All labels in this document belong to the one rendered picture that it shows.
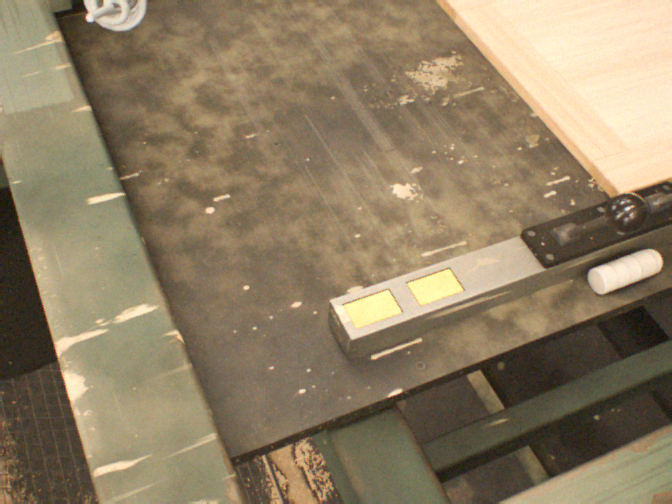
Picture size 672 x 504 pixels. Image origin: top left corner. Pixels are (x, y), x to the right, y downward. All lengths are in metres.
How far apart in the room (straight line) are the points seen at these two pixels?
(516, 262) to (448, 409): 1.99
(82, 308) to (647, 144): 0.69
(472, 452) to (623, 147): 0.43
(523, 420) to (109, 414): 0.42
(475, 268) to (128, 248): 0.34
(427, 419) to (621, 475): 2.16
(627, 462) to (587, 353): 1.79
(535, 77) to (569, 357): 1.55
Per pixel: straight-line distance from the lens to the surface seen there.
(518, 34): 1.17
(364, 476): 0.76
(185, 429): 0.63
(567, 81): 1.11
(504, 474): 2.68
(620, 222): 0.76
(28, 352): 1.30
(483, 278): 0.81
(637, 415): 2.45
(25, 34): 1.00
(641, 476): 0.73
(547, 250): 0.84
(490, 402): 2.48
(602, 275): 0.87
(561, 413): 0.86
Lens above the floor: 2.22
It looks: 44 degrees down
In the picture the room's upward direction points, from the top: 81 degrees counter-clockwise
